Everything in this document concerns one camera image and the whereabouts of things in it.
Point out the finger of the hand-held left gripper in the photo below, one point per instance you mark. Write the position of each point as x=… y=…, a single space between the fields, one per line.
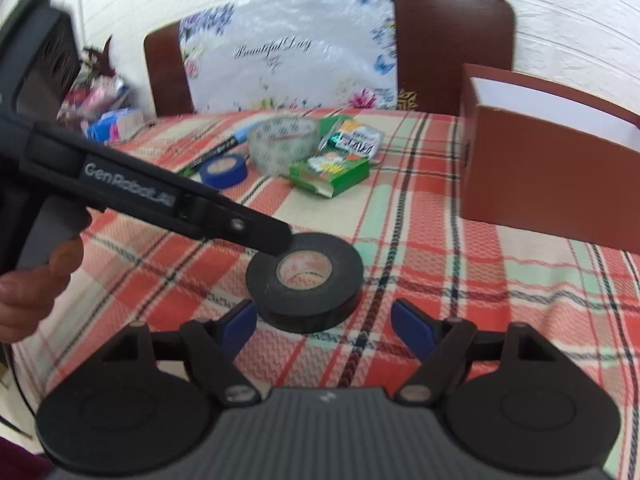
x=235 y=222

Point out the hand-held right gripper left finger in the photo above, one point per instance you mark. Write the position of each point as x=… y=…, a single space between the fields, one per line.
x=239 y=324

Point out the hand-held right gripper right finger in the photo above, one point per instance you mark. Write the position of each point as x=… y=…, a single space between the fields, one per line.
x=411 y=327

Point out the blue tape roll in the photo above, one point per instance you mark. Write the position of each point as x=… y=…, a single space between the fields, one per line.
x=236 y=172

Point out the black marker pen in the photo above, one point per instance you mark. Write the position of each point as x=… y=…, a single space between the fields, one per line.
x=216 y=151

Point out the clear tape roll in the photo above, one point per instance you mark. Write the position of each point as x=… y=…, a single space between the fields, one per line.
x=280 y=160

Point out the black tape roll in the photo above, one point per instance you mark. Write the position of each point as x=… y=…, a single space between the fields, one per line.
x=345 y=270

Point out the green cardboard box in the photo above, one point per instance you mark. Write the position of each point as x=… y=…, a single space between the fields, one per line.
x=332 y=175

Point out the white battery blister pack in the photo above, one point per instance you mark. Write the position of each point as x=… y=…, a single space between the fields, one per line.
x=357 y=141

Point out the brown cardboard box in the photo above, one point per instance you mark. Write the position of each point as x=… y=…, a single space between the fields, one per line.
x=540 y=170

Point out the person's left hand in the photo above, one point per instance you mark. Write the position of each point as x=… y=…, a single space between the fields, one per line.
x=30 y=300

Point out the blue white packet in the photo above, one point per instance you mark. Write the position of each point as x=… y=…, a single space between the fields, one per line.
x=116 y=124

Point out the red plaid tablecloth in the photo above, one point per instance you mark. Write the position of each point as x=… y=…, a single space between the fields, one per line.
x=430 y=230

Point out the dark red plant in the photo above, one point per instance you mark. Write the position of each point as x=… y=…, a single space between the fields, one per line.
x=100 y=60

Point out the brown wooden chair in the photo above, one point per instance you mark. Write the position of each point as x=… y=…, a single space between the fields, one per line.
x=167 y=75

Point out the floral plastic cover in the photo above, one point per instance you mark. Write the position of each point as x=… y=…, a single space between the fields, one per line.
x=290 y=60

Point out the maroon clothing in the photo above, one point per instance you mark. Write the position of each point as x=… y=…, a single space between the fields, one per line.
x=20 y=460

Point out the brown chair with gold emblem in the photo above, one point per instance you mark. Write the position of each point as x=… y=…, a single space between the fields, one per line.
x=450 y=50

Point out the white wall conduit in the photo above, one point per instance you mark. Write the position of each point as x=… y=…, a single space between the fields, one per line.
x=81 y=0

